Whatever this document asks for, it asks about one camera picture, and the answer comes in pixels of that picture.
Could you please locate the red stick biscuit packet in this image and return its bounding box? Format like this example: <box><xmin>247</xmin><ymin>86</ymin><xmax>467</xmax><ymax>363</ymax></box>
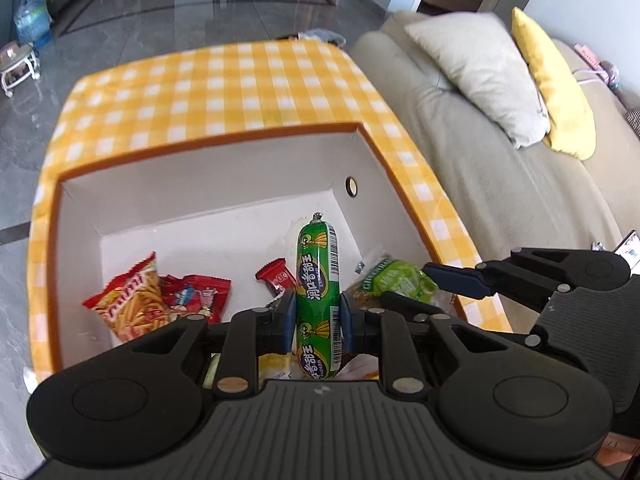
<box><xmin>82</xmin><ymin>252</ymin><xmax>187</xmax><ymax>344</ymax></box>

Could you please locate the smartphone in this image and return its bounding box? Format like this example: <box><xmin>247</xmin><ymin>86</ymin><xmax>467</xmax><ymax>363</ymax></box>
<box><xmin>612</xmin><ymin>229</ymin><xmax>640</xmax><ymax>277</ymax></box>

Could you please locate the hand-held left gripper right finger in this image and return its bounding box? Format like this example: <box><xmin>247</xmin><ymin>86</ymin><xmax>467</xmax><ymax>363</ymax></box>
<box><xmin>339</xmin><ymin>292</ymin><xmax>502</xmax><ymax>395</ymax></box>

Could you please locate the green sausage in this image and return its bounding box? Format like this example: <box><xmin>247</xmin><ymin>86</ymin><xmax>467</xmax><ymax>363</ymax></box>
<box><xmin>295</xmin><ymin>212</ymin><xmax>344</xmax><ymax>382</ymax></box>

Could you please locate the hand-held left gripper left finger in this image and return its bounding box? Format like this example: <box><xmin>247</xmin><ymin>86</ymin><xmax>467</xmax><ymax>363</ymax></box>
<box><xmin>119</xmin><ymin>290</ymin><xmax>297</xmax><ymax>395</ymax></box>

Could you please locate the orange cardboard box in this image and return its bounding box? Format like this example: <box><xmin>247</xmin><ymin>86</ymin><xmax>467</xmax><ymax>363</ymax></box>
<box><xmin>29</xmin><ymin>120</ymin><xmax>512</xmax><ymax>384</ymax></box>

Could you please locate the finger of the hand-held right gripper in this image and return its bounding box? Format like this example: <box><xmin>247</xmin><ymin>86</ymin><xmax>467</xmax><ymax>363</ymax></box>
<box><xmin>422</xmin><ymin>245</ymin><xmax>592</xmax><ymax>312</ymax></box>
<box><xmin>380</xmin><ymin>291</ymin><xmax>546</xmax><ymax>352</ymax></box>

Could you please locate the brown-red long wafer packet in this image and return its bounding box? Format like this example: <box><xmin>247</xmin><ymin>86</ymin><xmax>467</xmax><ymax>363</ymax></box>
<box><xmin>254</xmin><ymin>257</ymin><xmax>297</xmax><ymax>299</ymax></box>

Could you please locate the beige pillow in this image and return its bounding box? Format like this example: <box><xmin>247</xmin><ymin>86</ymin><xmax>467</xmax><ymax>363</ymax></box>
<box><xmin>403</xmin><ymin>12</ymin><xmax>551</xmax><ymax>150</ymax></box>

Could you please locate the large red snack packet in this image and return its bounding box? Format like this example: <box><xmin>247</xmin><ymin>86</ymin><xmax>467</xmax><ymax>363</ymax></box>
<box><xmin>161</xmin><ymin>273</ymin><xmax>232</xmax><ymax>324</ymax></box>

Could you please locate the yellow checkered tablecloth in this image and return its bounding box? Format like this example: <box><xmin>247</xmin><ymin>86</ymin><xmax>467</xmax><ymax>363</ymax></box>
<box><xmin>28</xmin><ymin>39</ymin><xmax>514</xmax><ymax>382</ymax></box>

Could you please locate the green cake packet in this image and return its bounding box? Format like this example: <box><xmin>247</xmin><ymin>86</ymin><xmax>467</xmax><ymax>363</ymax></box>
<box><xmin>344</xmin><ymin>254</ymin><xmax>441</xmax><ymax>312</ymax></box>

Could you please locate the small wheeled stool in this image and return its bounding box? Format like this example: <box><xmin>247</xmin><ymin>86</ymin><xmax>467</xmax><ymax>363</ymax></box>
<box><xmin>0</xmin><ymin>42</ymin><xmax>41</xmax><ymax>99</ymax></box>

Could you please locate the beige sofa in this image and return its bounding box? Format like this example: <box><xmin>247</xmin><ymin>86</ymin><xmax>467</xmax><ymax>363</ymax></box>
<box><xmin>349</xmin><ymin>9</ymin><xmax>640</xmax><ymax>282</ymax></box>

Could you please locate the blue water jug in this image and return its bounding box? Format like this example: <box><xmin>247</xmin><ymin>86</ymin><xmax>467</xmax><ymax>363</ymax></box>
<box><xmin>12</xmin><ymin>0</ymin><xmax>54</xmax><ymax>52</ymax></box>

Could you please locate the yellow pillow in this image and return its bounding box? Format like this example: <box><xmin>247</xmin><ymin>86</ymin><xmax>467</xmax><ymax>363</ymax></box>
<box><xmin>510</xmin><ymin>6</ymin><xmax>597</xmax><ymax>161</ymax></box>

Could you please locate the pink item on sofa back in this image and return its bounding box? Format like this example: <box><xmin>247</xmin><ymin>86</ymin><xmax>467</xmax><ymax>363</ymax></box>
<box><xmin>574</xmin><ymin>43</ymin><xmax>622</xmax><ymax>92</ymax></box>

